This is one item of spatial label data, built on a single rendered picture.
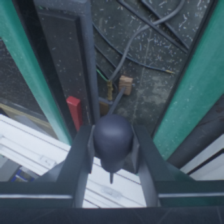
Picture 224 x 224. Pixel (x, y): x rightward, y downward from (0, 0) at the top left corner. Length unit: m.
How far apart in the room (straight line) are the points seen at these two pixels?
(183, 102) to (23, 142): 0.45
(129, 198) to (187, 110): 0.30
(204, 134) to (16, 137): 0.48
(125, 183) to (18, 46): 0.36
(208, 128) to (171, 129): 0.04
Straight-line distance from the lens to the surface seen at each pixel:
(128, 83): 1.32
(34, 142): 0.51
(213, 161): 0.22
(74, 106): 0.76
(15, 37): 0.23
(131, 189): 0.42
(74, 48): 0.58
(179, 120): 0.19
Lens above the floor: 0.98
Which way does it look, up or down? 33 degrees down
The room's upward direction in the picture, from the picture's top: 151 degrees counter-clockwise
